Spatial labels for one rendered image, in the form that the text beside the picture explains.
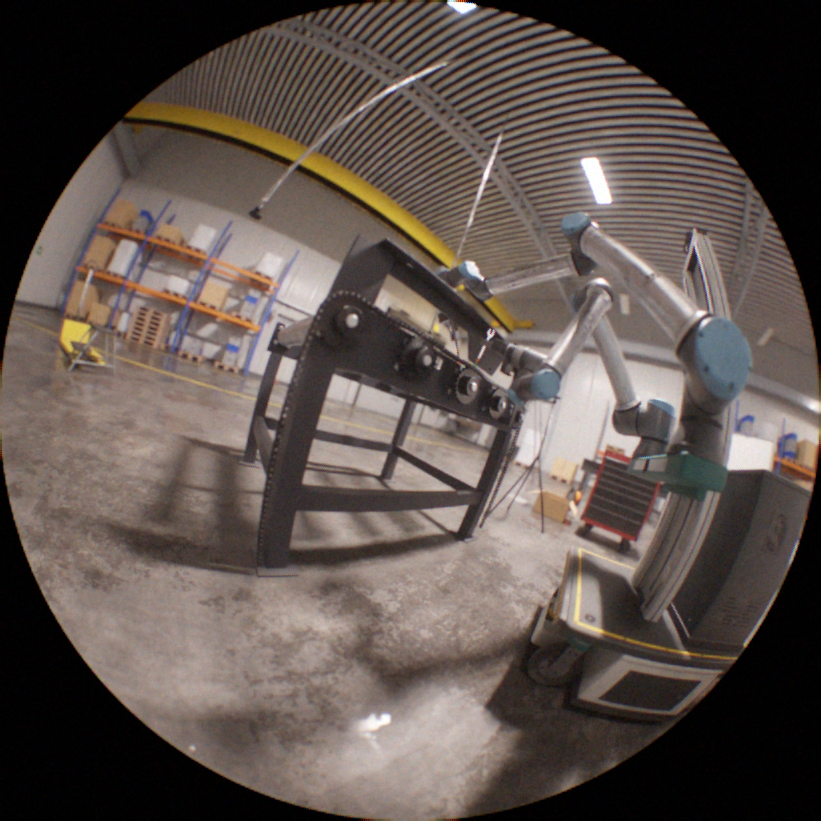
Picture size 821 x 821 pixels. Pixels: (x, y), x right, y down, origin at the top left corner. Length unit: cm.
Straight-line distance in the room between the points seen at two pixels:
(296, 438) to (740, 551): 131
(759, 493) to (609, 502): 214
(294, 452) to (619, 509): 277
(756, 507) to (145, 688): 145
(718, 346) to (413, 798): 103
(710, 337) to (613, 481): 237
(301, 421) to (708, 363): 96
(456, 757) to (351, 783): 24
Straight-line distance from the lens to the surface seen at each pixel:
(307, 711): 72
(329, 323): 68
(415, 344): 83
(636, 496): 286
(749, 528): 92
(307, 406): 70
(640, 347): 1147
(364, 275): 80
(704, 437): 73
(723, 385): 59
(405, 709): 77
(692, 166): 906
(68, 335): 476
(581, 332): 92
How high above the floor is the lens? 69
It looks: 1 degrees down
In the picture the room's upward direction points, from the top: 19 degrees clockwise
